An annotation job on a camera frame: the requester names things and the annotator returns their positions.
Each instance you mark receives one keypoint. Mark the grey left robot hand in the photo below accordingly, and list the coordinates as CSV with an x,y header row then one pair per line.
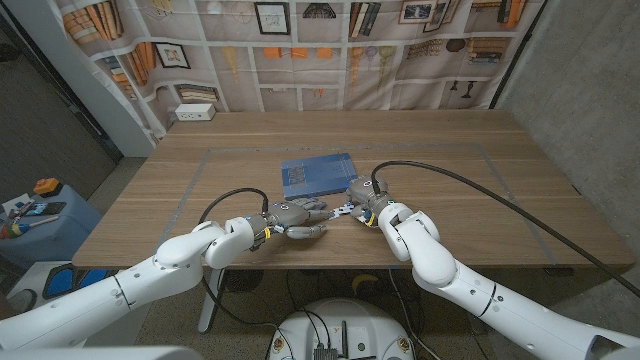
x,y
292,215

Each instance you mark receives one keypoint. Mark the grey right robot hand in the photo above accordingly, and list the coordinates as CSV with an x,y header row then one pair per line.
x,y
367,192

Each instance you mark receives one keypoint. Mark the white puzzle piece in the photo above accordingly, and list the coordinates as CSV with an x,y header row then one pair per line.
x,y
338,213
348,207

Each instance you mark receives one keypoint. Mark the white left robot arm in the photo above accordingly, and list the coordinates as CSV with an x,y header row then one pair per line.
x,y
150,280

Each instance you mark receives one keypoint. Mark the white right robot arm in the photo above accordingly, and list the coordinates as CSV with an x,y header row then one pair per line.
x,y
475,290

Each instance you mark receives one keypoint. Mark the blue notebook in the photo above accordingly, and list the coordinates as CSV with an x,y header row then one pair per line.
x,y
315,177

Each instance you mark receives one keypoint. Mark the black round fan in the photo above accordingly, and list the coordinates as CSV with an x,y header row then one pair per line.
x,y
245,280

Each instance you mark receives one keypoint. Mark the yellow curved object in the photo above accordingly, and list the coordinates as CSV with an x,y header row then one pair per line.
x,y
364,280

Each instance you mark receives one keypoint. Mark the white table leg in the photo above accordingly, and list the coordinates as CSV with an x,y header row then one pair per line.
x,y
212,300

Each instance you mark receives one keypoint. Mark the white robot torso base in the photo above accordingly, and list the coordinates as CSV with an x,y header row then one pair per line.
x,y
345,325

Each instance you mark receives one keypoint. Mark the white power outlet box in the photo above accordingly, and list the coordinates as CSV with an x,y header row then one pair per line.
x,y
194,112

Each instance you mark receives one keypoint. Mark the printed bookshelf backdrop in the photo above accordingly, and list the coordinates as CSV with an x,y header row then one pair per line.
x,y
300,65

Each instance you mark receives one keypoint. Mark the black backdrop pole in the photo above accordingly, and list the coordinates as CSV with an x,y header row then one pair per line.
x,y
517,52

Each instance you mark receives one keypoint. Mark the white and blue case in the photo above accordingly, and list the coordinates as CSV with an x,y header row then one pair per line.
x,y
65,282

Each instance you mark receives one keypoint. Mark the blue-grey stool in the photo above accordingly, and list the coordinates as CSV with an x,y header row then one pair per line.
x,y
55,240

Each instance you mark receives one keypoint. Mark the black smartphone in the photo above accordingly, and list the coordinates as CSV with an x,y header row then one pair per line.
x,y
46,208

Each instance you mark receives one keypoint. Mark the orange and black block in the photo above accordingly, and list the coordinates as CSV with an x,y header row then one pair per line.
x,y
47,187

